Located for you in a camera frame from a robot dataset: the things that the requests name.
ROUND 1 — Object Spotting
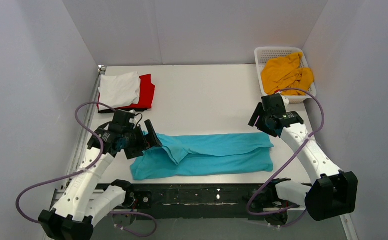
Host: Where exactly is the turquoise t shirt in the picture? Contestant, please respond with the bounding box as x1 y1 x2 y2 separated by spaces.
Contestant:
130 132 273 181

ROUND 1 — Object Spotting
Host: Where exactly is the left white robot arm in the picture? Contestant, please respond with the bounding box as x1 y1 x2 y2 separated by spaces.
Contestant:
38 109 162 240

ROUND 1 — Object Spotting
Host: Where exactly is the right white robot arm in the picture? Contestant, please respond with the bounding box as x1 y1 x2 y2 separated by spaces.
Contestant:
246 93 358 221

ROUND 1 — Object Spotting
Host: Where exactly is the black folded t shirt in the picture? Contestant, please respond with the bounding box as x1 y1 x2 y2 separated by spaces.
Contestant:
97 107 148 115

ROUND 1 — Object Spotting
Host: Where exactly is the yellow crumpled t shirt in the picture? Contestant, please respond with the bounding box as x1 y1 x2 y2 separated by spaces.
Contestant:
260 52 314 96

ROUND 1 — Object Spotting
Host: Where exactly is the white folded t shirt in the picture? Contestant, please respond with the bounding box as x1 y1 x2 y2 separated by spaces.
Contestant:
98 71 140 108

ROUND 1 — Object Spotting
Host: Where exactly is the red folded t shirt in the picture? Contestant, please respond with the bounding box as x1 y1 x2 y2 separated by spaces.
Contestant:
97 74 155 113

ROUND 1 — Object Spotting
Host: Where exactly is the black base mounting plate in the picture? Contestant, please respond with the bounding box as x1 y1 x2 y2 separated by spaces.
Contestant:
117 183 288 223

